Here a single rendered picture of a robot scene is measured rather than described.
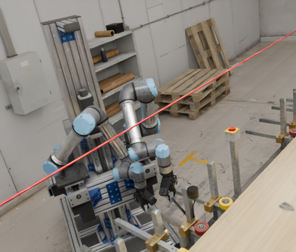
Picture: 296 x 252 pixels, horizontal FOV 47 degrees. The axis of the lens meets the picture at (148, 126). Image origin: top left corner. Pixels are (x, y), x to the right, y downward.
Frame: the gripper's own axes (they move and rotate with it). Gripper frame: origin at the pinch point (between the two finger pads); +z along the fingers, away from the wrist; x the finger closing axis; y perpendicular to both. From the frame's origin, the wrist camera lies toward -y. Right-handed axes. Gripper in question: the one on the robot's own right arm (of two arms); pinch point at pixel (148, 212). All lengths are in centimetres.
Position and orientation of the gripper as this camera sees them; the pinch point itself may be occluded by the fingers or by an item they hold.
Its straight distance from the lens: 222.3
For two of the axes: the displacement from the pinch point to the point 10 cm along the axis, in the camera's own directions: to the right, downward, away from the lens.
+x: -6.8, 4.1, -6.1
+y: -7.2, -1.6, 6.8
